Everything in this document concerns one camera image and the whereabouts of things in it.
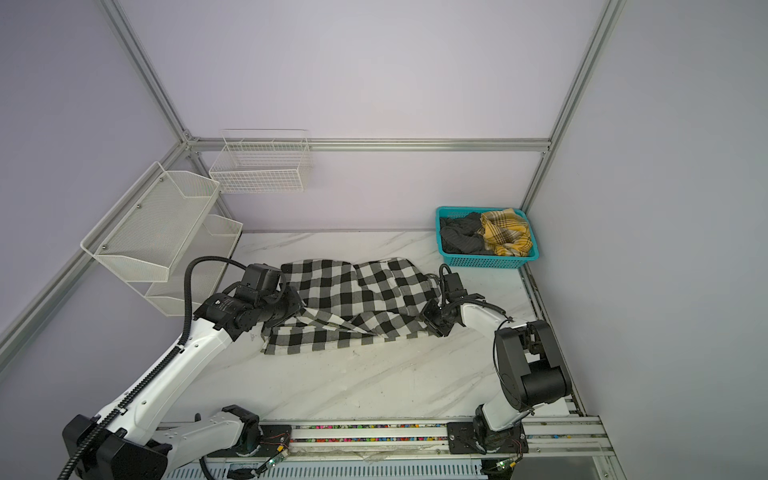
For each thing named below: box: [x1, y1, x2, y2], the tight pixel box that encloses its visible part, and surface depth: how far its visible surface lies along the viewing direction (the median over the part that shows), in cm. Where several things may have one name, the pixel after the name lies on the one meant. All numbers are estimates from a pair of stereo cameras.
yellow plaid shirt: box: [477, 208, 533, 257], surface depth 107 cm
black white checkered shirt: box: [262, 258, 443, 354], surface depth 100 cm
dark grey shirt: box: [440, 212, 493, 254], surface depth 110 cm
